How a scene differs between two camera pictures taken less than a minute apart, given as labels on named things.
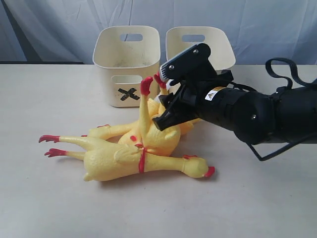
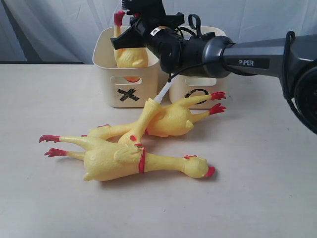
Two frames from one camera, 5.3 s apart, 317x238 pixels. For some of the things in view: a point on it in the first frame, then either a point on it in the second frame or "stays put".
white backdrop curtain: [63, 31] stays put
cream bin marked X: [130, 53] stays put
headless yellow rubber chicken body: [161, 143] → [129, 57]
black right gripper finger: [172, 115] → [134, 36]
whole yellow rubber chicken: [108, 162] stays put
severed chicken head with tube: [146, 120] → [136, 135]
